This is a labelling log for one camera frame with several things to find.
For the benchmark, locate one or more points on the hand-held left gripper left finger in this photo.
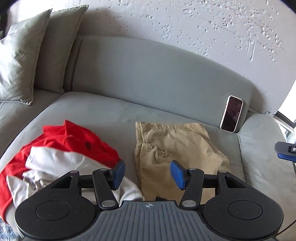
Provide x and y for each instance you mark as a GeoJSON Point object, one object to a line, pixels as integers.
{"type": "Point", "coordinates": [119, 173]}

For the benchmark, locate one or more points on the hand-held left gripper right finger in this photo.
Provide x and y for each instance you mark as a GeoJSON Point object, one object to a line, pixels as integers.
{"type": "Point", "coordinates": [177, 173]}

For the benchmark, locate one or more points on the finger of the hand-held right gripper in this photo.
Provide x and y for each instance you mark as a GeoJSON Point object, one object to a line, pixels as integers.
{"type": "Point", "coordinates": [285, 148]}

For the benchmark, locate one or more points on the khaki pants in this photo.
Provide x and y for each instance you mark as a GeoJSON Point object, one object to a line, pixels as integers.
{"type": "Point", "coordinates": [185, 143]}

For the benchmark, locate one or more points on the beige hoodie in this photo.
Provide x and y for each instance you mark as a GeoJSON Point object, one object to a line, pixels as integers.
{"type": "Point", "coordinates": [60, 162]}

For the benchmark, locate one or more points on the window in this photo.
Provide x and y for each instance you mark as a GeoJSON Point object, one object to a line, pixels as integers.
{"type": "Point", "coordinates": [288, 111]}

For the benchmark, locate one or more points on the red garment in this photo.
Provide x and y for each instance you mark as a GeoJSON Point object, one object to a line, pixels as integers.
{"type": "Point", "coordinates": [76, 139]}

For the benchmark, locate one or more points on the smartphone in white case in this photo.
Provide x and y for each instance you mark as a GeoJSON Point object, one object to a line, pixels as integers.
{"type": "Point", "coordinates": [231, 113]}

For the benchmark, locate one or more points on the grey sofa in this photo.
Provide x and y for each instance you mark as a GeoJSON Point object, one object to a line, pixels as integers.
{"type": "Point", "coordinates": [150, 76]}

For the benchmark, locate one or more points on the blue and white shaggy rug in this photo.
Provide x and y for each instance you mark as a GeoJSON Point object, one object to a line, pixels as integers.
{"type": "Point", "coordinates": [7, 231]}

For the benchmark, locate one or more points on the grey pillow with stitched border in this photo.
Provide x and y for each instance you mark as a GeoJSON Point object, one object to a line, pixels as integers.
{"type": "Point", "coordinates": [57, 41]}

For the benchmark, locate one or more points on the large grey pillow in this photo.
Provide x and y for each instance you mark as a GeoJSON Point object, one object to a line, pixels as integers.
{"type": "Point", "coordinates": [18, 64]}

